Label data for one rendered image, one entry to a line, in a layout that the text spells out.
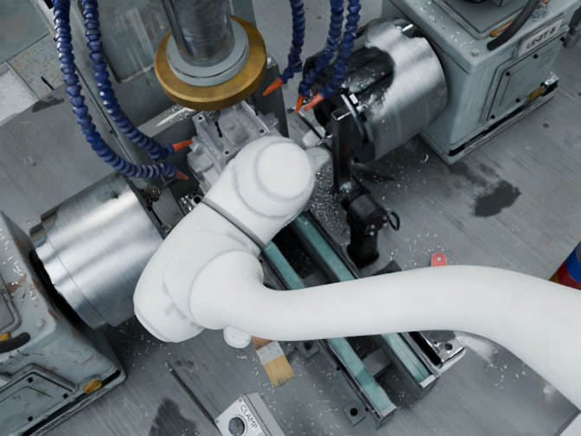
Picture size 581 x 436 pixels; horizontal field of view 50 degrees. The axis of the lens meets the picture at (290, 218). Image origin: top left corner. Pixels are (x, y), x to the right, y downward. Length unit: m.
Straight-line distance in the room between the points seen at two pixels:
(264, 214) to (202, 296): 0.12
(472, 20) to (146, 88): 0.64
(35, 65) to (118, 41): 1.28
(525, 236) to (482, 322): 0.91
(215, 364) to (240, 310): 0.67
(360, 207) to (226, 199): 0.47
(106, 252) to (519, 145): 0.98
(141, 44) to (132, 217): 0.33
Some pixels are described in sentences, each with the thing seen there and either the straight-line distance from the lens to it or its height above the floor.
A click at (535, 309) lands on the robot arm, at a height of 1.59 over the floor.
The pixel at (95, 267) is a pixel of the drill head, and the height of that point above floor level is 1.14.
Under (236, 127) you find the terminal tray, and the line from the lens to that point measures 1.19.
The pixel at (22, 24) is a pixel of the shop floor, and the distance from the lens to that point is 3.28.
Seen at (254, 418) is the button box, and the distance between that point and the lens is 1.03.
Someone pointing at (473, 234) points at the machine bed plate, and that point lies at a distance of 1.45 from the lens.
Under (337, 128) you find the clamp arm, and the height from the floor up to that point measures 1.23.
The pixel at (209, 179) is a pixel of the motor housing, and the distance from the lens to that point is 1.22.
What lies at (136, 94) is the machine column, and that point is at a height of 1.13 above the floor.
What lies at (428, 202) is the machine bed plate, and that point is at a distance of 1.47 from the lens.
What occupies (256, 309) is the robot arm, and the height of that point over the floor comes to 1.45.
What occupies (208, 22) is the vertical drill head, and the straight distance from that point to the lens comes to 0.92.
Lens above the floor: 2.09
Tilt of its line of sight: 63 degrees down
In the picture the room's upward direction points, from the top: 11 degrees counter-clockwise
